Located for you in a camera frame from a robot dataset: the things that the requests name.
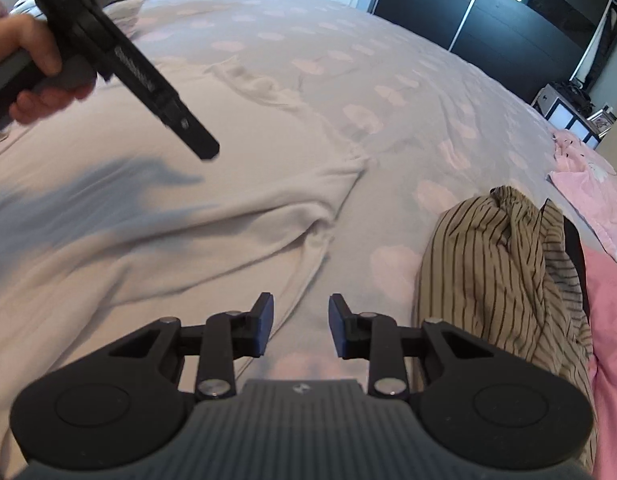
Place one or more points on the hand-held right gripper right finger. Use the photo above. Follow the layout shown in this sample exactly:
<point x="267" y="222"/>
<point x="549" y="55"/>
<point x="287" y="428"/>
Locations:
<point x="334" y="325"/>

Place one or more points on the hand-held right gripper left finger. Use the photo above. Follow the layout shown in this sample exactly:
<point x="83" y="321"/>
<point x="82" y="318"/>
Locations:
<point x="266" y="325"/>

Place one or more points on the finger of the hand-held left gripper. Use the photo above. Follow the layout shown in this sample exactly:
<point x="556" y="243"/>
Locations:
<point x="158" y="100"/>

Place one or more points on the white shirt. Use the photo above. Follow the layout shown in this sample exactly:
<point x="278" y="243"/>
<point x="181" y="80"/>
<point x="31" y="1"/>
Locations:
<point x="138" y="260"/>

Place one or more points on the person's left hand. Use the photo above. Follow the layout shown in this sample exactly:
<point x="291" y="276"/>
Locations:
<point x="33" y="35"/>

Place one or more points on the striped beige shirt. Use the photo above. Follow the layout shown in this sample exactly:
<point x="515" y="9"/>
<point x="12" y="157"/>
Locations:
<point x="488" y="270"/>

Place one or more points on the polka dot bed cover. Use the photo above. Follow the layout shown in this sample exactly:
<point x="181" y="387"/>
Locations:
<point x="388" y="60"/>

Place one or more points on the printed pink pillow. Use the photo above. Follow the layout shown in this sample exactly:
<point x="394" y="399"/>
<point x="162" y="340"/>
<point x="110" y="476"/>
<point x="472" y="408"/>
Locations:
<point x="595" y="185"/>

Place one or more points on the white nightstand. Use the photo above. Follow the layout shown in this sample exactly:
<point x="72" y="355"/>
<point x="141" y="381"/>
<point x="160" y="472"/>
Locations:
<point x="563" y="110"/>

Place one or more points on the black sliding wardrobe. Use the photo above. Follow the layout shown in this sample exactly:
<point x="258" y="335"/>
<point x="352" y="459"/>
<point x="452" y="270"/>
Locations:
<point x="488" y="10"/>

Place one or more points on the small picture frame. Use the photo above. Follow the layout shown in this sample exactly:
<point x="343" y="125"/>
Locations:
<point x="603" y="119"/>

